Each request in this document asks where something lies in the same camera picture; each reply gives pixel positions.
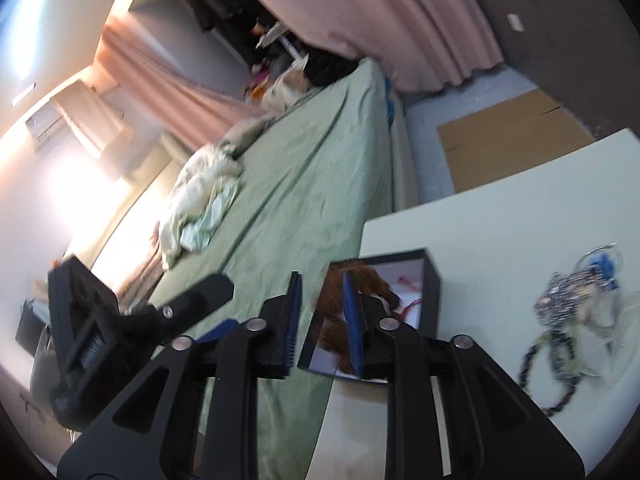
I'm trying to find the brown wooden bead bracelet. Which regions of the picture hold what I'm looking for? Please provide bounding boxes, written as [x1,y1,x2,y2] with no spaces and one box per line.
[314,258,403,375]

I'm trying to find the dark multicolour bead bracelet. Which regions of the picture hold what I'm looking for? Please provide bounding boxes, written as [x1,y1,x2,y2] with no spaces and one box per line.
[516,326,584,418]

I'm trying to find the large silver hoop earring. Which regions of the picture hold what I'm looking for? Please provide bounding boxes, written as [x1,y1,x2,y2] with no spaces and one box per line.
[574,243,624,292]

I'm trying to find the black jewelry box white inside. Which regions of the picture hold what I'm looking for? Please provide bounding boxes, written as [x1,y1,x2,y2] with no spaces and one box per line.
[297,248,440,384]

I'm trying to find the white crumpled duvet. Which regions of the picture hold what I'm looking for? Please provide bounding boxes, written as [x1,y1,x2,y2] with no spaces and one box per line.
[158,144,244,270]

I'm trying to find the white table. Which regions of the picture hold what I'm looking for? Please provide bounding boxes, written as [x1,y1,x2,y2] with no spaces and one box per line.
[306,129,639,479]

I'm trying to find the bed with green blanket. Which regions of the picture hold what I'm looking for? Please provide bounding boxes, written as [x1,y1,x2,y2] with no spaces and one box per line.
[144,56,419,480]

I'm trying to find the grey plush pillow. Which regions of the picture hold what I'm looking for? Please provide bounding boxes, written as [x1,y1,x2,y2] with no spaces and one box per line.
[218,115,274,157]

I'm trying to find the pink curtain left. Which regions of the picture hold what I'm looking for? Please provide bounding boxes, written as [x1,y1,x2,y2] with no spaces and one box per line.
[96,16,266,150]

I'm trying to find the pink curtain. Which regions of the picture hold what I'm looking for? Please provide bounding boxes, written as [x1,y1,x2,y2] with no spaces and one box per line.
[96,16,266,150]
[259,0,503,93]

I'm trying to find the patterned cream pillow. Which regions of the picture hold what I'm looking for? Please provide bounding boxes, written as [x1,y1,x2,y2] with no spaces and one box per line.
[260,68,312,114]

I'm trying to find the flattened cardboard sheet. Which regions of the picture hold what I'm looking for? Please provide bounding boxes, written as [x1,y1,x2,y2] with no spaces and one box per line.
[438,89,594,193]

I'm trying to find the black cloth pile on bed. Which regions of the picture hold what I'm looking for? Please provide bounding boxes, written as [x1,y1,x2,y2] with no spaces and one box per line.
[303,49,359,87]

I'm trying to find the pink curtain right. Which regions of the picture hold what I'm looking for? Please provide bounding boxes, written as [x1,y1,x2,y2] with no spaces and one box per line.
[259,0,503,93]

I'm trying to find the dark clothes on rack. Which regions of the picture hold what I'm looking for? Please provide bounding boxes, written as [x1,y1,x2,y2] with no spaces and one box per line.
[184,0,285,65]

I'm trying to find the white wall socket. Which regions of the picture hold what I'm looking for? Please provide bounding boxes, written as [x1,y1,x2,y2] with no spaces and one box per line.
[506,13,524,34]

